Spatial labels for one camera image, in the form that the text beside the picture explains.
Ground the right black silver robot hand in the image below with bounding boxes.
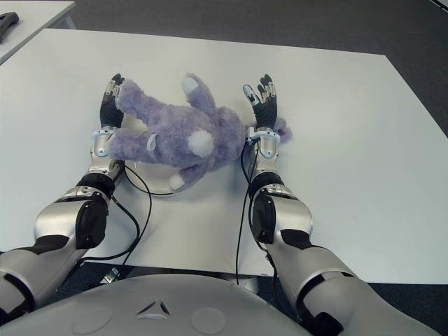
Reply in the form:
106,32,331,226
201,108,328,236
241,73,281,129

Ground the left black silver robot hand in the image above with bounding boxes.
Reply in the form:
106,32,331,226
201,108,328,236
99,73,125,129

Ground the purple plush bunny doll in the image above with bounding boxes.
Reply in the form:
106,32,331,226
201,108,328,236
106,71,293,192

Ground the white plate with black rim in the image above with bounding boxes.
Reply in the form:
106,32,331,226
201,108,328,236
118,115,185,197

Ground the white side table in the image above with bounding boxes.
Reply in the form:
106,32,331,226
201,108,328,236
0,0,76,66

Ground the black handheld controller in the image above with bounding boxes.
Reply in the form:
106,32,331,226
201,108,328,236
0,12,19,43

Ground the grey robot torso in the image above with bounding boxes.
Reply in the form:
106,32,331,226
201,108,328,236
0,272,421,336

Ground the thin black cable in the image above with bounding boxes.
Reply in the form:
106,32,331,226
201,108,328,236
234,139,262,286
120,164,153,277

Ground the thick black cable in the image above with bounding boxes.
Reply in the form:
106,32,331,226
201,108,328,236
83,197,141,260

